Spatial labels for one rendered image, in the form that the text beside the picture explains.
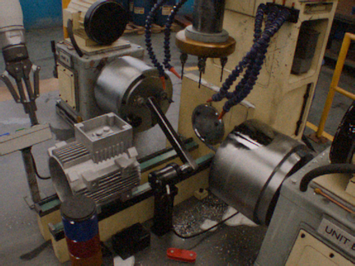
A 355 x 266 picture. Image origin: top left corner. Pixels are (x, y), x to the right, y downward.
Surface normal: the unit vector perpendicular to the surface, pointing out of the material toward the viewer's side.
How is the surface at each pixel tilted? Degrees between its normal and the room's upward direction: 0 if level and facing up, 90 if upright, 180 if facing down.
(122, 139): 90
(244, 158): 47
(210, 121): 90
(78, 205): 0
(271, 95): 90
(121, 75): 36
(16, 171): 0
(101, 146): 90
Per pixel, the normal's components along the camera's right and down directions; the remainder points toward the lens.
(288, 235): -0.74, 0.29
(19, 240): 0.07, -0.85
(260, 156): -0.37, -0.51
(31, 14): 0.55, 0.47
